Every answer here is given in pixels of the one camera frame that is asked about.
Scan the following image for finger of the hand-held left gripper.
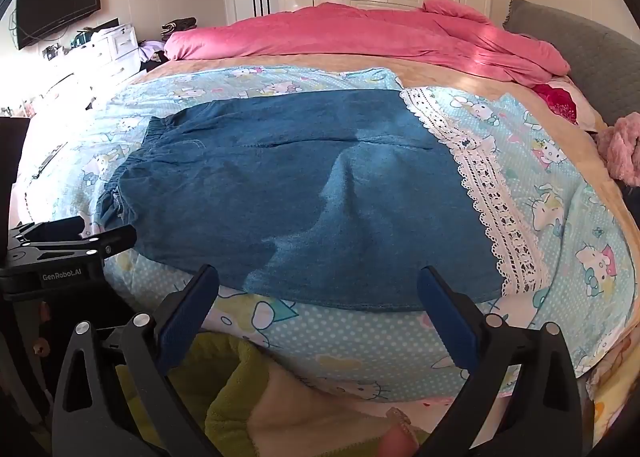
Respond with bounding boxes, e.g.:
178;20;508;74
7;224;137;264
10;216;86;244

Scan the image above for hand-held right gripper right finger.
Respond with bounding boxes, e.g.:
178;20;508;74
415;265;586;457

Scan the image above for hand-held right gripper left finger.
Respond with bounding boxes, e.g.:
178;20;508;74
52;264;221;457

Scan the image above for blue denim pants lace hem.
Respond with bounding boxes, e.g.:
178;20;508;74
97;87;553;313

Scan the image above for yellow green towel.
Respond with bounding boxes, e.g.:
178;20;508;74
115;332;431;457

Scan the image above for light blue cartoon printed blanket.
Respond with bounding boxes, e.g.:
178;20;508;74
10;64;637;403

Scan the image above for white drawer unit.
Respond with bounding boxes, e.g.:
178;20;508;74
75;23;142;84

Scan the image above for black flat television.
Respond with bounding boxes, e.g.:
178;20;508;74
12;0;102;51

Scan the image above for dark clothes pile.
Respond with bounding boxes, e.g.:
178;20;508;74
160;17;199;36

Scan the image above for pink fluffy cloth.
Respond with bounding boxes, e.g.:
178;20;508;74
595;112;640;184

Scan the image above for tan bed sheet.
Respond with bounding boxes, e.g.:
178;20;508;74
127;53;632;218

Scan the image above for red floral pillow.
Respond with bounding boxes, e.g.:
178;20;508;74
530;77;601;134

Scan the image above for pink duvet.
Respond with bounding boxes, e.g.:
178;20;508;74
164;0;572;88

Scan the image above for grey padded headboard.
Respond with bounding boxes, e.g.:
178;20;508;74
502;0;640;130

